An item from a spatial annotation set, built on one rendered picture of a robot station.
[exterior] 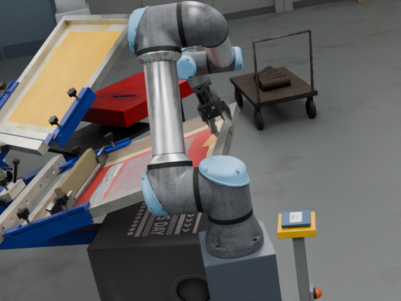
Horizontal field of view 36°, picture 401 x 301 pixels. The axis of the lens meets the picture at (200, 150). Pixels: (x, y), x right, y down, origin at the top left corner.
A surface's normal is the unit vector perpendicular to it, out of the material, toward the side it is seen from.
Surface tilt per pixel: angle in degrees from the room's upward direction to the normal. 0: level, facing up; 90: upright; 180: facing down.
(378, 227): 0
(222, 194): 90
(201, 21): 79
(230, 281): 90
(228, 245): 72
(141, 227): 0
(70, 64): 32
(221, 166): 7
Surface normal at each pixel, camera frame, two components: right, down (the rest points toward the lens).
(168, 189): -0.15, -0.07
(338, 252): -0.16, -0.91
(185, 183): -0.18, -0.33
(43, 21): 0.09, 0.36
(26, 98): -0.46, -0.57
